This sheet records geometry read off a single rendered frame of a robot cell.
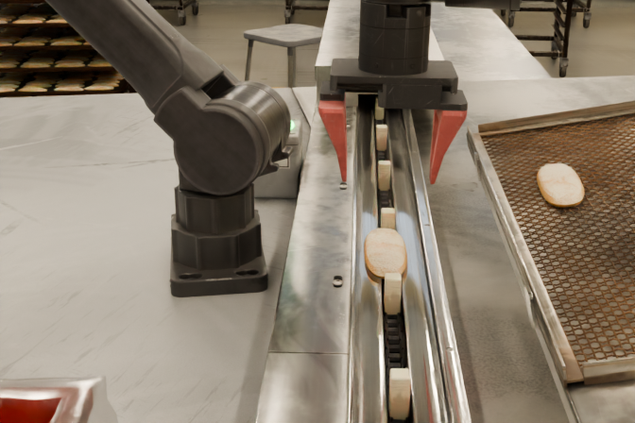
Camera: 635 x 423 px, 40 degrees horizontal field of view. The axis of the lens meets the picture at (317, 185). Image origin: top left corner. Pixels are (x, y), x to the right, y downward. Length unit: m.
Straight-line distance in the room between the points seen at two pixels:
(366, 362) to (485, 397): 0.09
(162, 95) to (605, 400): 0.43
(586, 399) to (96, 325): 0.40
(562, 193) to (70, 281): 0.45
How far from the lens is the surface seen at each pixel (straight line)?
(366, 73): 0.71
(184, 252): 0.80
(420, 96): 0.70
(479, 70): 1.66
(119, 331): 0.74
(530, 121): 1.01
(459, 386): 0.58
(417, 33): 0.70
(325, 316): 0.66
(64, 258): 0.88
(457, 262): 0.85
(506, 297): 0.79
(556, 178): 0.82
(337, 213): 0.84
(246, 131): 0.72
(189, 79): 0.75
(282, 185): 0.98
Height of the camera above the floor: 1.18
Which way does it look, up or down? 20 degrees down
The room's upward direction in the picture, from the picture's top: straight up
